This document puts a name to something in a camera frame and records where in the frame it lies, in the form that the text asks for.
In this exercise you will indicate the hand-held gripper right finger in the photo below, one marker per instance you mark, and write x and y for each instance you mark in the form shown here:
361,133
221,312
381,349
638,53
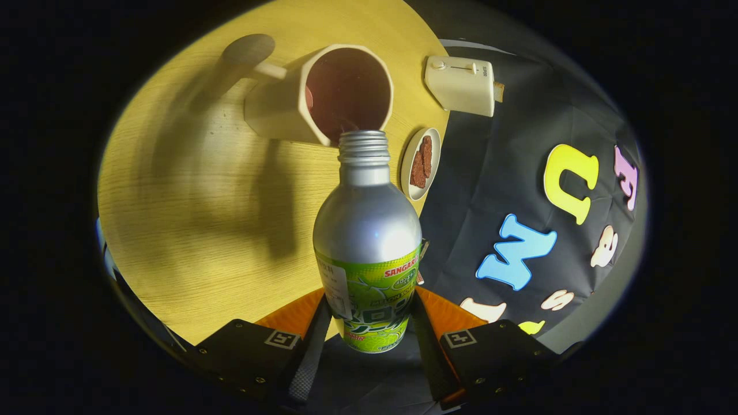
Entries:
429,351

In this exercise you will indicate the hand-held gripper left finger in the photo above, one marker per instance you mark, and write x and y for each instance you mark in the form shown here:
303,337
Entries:
311,357

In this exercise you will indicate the silver juice bottle green label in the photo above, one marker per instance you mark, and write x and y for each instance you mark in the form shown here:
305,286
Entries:
367,230

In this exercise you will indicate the brown meat slice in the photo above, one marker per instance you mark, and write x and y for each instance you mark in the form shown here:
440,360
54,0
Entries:
417,172
426,155

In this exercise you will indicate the wooden table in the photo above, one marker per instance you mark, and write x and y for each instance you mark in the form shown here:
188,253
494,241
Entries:
190,202

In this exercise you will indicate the white round plate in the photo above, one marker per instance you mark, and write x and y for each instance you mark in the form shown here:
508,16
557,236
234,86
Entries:
436,150

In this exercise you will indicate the white toaster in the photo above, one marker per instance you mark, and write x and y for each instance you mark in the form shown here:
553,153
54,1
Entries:
461,86

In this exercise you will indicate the brown toast slice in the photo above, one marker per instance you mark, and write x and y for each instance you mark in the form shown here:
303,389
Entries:
499,92

